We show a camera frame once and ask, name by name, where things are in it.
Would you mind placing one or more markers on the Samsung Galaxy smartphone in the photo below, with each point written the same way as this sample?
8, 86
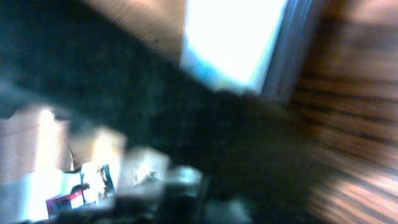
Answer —
248, 46

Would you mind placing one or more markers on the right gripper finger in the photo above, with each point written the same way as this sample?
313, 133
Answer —
64, 54

